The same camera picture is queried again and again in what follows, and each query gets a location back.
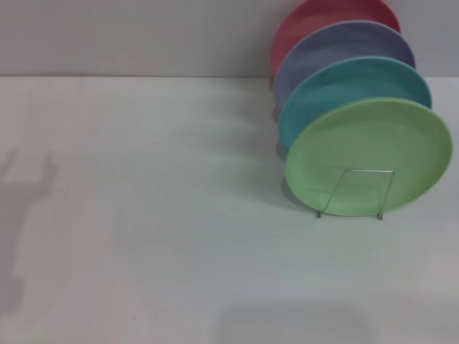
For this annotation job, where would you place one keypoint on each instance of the green plate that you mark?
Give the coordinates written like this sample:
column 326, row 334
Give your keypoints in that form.
column 369, row 154

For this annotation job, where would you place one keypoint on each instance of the light blue plate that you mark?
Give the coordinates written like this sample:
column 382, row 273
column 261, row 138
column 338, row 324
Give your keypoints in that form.
column 340, row 86

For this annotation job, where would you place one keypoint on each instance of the purple plate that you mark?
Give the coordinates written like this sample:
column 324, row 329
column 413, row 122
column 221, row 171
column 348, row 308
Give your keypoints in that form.
column 340, row 44

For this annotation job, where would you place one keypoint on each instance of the pink plate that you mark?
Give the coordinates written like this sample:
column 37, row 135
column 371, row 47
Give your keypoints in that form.
column 322, row 18

